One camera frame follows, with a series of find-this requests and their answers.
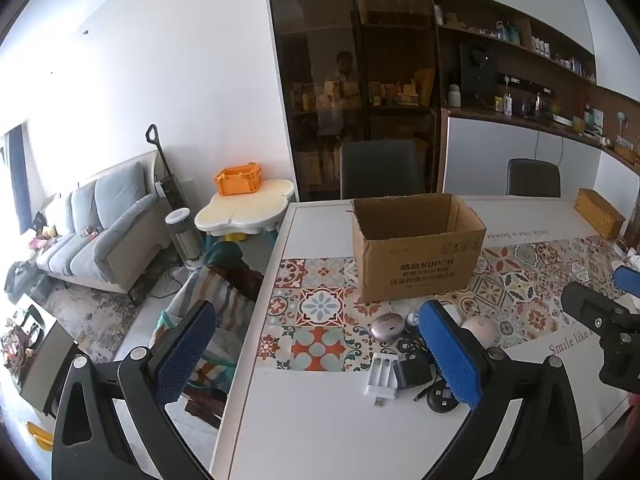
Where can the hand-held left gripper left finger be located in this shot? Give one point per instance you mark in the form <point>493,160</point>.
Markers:
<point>185,355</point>

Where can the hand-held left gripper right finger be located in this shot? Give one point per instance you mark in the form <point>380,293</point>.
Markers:
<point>450,355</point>

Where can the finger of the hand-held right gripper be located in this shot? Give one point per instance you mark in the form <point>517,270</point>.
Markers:
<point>628,277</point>
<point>582,302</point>

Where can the white power adapter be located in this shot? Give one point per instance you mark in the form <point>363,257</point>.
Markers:
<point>480,332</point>

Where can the white battery charger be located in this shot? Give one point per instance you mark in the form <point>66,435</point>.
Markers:
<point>381,377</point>

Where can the brown cardboard box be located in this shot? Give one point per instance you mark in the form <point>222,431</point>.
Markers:
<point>415,260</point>

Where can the black power adapter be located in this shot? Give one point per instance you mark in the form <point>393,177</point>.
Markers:
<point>412,374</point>

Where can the black round charger puck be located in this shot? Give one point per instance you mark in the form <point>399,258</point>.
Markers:
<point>440,397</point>

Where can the small white blue figurine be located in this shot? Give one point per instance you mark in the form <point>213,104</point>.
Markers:
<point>411,321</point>

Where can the grey earbuds case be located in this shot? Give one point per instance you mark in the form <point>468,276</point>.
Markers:
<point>386,328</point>

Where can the small usb dongle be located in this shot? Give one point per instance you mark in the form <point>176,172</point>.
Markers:
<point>380,402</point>

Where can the patterned floor rug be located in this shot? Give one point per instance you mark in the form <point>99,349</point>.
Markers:
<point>100,315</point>

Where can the green cloth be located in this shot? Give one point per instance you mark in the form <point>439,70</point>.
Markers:
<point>222,252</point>

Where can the white tower fan heater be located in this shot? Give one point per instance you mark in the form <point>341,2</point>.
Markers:
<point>186,237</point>

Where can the dark grey dining chair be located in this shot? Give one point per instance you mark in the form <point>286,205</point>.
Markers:
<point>534,178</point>
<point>380,170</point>

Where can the tile patterned table mat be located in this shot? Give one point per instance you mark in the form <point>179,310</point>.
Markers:
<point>320,310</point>

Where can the grey fabric sofa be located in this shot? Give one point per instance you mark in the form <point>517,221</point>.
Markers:
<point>100,240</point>

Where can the cream cloud shaped table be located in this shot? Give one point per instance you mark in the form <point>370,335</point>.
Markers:
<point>240,212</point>

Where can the black upright vacuum cleaner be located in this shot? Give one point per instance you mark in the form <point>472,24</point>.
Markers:
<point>167,180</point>

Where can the plush toys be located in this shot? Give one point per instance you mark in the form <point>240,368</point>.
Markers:
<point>42,240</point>

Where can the orange plastic crate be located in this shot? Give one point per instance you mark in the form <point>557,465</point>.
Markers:
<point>239,180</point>

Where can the dark glass display cabinet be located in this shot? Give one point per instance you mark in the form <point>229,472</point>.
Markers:
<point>325,35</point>

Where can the wooden wall shelving unit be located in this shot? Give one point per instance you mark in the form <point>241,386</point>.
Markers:
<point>550,75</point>

